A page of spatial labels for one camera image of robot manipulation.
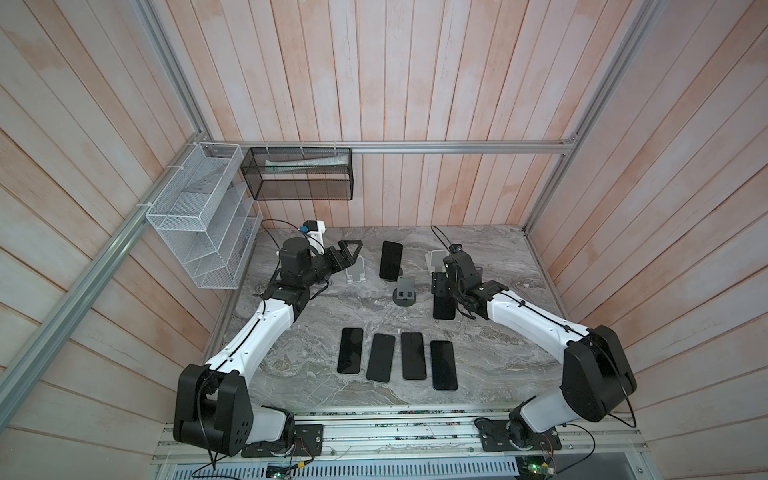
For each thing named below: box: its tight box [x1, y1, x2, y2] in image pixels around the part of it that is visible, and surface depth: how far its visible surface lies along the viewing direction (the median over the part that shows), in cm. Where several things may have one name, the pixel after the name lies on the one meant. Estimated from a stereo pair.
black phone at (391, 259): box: [379, 240, 403, 282], surface depth 102 cm
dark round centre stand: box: [392, 276, 416, 307], surface depth 97 cm
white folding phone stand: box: [345, 255, 366, 284], surface depth 106 cm
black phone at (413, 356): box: [401, 332, 427, 380], surface depth 87 cm
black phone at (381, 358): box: [366, 333, 396, 383], surface depth 87 cm
